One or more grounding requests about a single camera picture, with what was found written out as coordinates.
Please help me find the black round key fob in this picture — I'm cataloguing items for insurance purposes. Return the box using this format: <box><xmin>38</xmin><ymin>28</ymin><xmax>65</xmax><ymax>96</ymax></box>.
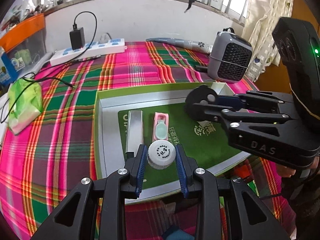
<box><xmin>184</xmin><ymin>85</ymin><xmax>218</xmax><ymax>125</ymax></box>

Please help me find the white bottle cap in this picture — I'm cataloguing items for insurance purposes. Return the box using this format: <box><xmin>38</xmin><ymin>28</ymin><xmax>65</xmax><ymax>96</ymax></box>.
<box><xmin>147</xmin><ymin>141</ymin><xmax>174</xmax><ymax>169</ymax></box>

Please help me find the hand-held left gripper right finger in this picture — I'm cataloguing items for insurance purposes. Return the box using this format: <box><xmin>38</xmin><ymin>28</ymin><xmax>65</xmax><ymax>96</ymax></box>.
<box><xmin>175</xmin><ymin>144</ymin><xmax>290</xmax><ymax>240</ymax></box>

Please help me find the black adapter cable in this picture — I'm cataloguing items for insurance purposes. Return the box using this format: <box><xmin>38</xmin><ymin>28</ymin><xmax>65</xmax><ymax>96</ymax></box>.
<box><xmin>70</xmin><ymin>11</ymin><xmax>102</xmax><ymax>63</ymax></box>

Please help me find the white blue power strip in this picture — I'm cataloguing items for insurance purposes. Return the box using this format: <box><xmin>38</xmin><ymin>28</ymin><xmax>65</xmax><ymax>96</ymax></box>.
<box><xmin>49</xmin><ymin>38</ymin><xmax>125</xmax><ymax>67</ymax></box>

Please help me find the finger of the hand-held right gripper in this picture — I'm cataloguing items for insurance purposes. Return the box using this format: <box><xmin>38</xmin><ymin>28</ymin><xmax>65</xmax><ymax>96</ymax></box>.
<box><xmin>217</xmin><ymin>91</ymin><xmax>295</xmax><ymax>113</ymax></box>
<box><xmin>193</xmin><ymin>101</ymin><xmax>301</xmax><ymax>125</ymax></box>

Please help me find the orange lid storage bin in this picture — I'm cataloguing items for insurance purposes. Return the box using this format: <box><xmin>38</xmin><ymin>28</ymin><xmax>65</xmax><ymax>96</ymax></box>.
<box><xmin>0</xmin><ymin>14</ymin><xmax>47</xmax><ymax>63</ymax></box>

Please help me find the green white cardboard box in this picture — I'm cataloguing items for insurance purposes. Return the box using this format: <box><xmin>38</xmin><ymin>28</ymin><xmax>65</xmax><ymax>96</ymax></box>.
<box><xmin>94</xmin><ymin>81</ymin><xmax>260</xmax><ymax>205</ymax></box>

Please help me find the grey portable heater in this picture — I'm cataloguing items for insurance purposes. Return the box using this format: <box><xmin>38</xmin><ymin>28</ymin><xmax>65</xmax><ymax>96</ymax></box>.
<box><xmin>207</xmin><ymin>29</ymin><xmax>253</xmax><ymax>83</ymax></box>

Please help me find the pile of assorted small clutter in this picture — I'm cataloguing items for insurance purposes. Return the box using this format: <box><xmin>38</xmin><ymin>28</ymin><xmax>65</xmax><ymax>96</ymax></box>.
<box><xmin>0</xmin><ymin>1</ymin><xmax>54</xmax><ymax>29</ymax></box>

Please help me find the thin black cable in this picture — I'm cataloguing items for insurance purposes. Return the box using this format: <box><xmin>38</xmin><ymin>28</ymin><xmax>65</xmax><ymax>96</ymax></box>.
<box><xmin>0</xmin><ymin>72</ymin><xmax>77</xmax><ymax>123</ymax></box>

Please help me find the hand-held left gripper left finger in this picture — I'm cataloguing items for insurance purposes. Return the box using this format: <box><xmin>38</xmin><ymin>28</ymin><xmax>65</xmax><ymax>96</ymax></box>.
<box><xmin>30</xmin><ymin>144</ymin><xmax>148</xmax><ymax>240</ymax></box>

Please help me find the cream heart print curtain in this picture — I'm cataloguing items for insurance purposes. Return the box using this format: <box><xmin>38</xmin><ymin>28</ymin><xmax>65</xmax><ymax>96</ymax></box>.
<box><xmin>242</xmin><ymin>0</ymin><xmax>295</xmax><ymax>80</ymax></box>

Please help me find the blue white carton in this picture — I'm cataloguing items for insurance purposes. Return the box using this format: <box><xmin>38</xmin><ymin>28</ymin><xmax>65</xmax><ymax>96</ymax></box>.
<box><xmin>0</xmin><ymin>46</ymin><xmax>19</xmax><ymax>85</ymax></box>

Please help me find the black power adapter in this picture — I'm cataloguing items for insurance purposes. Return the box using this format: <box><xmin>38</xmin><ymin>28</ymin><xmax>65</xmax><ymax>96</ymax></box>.
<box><xmin>69</xmin><ymin>29</ymin><xmax>86</xmax><ymax>50</ymax></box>

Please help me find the grey floral folded umbrella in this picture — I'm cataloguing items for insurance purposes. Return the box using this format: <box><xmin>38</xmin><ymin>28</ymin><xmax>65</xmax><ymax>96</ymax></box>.
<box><xmin>146</xmin><ymin>37</ymin><xmax>213</xmax><ymax>53</ymax></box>

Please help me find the green tissue pack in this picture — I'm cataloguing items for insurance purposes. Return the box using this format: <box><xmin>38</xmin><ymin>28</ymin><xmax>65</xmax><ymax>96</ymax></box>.
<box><xmin>7</xmin><ymin>79</ymin><xmax>43</xmax><ymax>134</ymax></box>

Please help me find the person's right hand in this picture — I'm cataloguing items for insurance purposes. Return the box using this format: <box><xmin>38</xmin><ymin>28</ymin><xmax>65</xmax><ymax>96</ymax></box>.
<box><xmin>276</xmin><ymin>164</ymin><xmax>301</xmax><ymax>180</ymax></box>

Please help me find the pink clip mint button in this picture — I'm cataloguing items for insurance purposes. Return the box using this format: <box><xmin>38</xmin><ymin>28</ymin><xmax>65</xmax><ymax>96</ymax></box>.
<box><xmin>152</xmin><ymin>112</ymin><xmax>169</xmax><ymax>142</ymax></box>

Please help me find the silver metal rectangular case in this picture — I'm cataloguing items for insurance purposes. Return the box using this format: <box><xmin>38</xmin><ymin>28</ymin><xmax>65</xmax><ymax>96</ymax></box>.
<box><xmin>126</xmin><ymin>110</ymin><xmax>145</xmax><ymax>155</ymax></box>

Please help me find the translucent blue usb tester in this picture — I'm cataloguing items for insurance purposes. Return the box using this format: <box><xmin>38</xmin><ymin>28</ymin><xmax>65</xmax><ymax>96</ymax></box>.
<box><xmin>162</xmin><ymin>226</ymin><xmax>195</xmax><ymax>240</ymax></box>

